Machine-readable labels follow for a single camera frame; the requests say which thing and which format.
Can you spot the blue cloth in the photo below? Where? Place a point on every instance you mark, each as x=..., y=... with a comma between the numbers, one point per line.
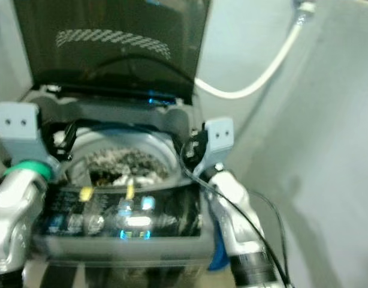
x=219, y=252

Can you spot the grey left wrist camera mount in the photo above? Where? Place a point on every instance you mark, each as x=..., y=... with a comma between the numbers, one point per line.
x=19, y=129

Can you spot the dark tinted washer lid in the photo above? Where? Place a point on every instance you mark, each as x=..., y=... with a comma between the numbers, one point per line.
x=112, y=66

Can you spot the steel washer drum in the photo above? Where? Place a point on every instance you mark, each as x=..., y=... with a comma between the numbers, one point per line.
x=160, y=153

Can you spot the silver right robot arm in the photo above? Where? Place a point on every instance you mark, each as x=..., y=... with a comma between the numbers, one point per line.
x=238, y=210

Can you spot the narrow yellow panel sticker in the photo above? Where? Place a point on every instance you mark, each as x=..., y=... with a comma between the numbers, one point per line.
x=130, y=192

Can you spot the black and white patterned clothes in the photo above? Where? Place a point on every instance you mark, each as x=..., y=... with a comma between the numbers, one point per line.
x=118, y=163

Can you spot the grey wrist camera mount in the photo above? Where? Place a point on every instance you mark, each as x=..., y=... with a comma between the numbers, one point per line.
x=19, y=129
x=220, y=138

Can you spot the grey top-loading washing machine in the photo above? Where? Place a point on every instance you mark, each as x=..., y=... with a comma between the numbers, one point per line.
x=178, y=255

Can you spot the wide yellow panel sticker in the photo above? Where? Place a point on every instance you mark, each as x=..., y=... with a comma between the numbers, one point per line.
x=86, y=194

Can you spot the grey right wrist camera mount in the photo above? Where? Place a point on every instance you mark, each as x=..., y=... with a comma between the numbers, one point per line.
x=220, y=138

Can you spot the black washer control panel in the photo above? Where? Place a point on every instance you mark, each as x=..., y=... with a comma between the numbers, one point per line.
x=178, y=216

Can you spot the white wall tap fitting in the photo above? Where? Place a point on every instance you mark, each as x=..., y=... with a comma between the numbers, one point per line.
x=305, y=6

